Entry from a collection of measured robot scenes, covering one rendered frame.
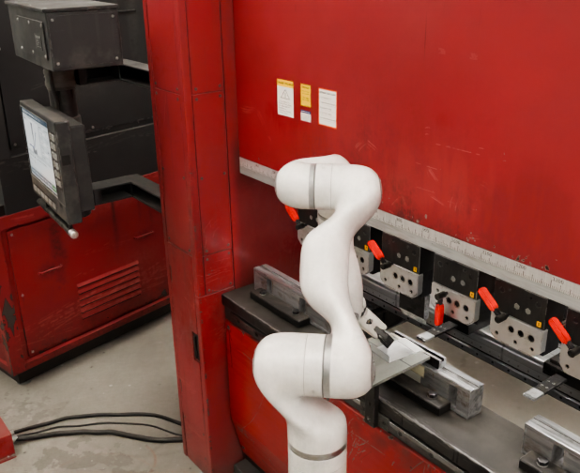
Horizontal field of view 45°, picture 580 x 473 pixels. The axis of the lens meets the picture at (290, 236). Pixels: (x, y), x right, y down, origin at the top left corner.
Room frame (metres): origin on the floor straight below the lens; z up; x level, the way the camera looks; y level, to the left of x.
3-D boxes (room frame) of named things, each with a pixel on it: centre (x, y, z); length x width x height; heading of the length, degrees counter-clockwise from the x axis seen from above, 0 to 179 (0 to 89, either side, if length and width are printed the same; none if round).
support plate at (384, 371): (1.75, -0.24, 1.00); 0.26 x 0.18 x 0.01; 127
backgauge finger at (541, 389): (1.63, -0.73, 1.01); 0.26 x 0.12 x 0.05; 127
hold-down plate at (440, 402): (1.78, -0.34, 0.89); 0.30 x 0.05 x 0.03; 37
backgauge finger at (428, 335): (1.93, -0.49, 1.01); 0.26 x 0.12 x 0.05; 127
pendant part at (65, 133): (2.46, 0.83, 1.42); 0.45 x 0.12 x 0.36; 33
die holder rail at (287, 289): (2.28, -0.03, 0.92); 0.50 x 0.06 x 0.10; 37
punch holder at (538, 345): (1.54, -0.59, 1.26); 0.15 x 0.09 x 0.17; 37
